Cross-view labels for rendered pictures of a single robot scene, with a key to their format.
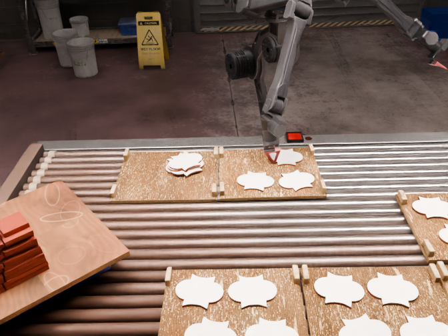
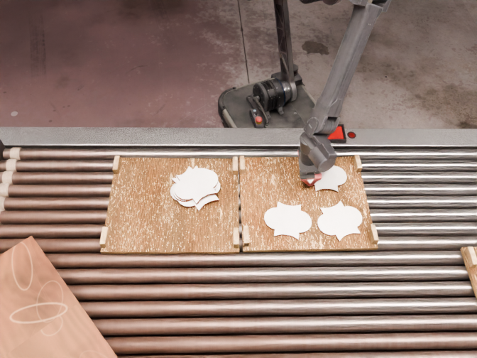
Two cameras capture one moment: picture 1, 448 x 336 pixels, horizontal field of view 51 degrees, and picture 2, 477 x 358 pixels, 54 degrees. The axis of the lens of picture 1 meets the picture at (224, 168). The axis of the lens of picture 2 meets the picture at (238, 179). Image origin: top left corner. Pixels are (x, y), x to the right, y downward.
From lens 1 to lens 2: 0.82 m
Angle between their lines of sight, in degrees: 21
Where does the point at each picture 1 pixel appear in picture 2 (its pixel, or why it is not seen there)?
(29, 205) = not seen: outside the picture
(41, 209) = (8, 296)
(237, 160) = (262, 178)
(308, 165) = (353, 190)
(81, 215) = (66, 310)
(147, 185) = (147, 224)
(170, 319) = not seen: outside the picture
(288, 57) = (349, 63)
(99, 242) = not seen: outside the picture
